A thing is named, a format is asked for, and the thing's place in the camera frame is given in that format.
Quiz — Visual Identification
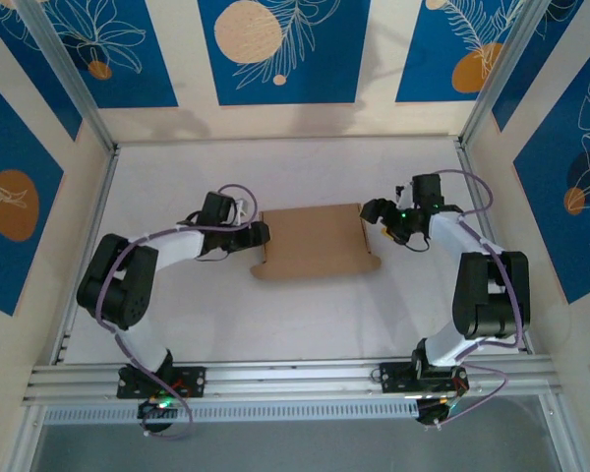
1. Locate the brown cardboard box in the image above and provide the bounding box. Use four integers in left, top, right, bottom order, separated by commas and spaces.
249, 203, 381, 281

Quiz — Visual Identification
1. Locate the black control board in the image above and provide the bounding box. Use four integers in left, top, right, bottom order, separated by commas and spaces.
415, 395, 463, 428
136, 398, 181, 423

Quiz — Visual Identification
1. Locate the grey metal panel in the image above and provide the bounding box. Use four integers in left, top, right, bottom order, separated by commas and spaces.
29, 422, 571, 472

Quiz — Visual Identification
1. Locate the thin black right gripper cable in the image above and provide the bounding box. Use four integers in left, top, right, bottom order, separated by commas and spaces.
400, 229, 432, 253

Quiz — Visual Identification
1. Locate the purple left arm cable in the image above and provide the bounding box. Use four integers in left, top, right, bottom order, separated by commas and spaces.
95, 183, 260, 443

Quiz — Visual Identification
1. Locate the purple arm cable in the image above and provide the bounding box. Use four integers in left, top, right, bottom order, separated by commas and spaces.
95, 183, 260, 443
420, 169, 527, 434

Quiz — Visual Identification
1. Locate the aluminium side rail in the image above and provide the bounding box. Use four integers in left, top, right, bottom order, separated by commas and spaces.
48, 147, 122, 368
455, 142, 535, 355

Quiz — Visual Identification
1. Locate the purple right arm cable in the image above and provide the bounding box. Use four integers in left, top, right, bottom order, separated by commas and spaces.
420, 169, 527, 434

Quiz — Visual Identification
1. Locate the aluminium mounting rail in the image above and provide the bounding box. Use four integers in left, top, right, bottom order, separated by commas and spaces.
22, 354, 564, 408

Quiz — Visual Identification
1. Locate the aluminium frame post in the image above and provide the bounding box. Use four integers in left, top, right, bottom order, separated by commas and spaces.
456, 0, 555, 148
15, 0, 119, 153

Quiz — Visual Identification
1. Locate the grey slotted cable duct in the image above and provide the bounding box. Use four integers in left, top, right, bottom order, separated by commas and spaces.
41, 396, 422, 428

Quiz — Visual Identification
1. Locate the aluminium frame bar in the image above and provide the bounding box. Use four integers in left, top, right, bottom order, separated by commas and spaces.
14, 405, 48, 472
540, 392, 579, 472

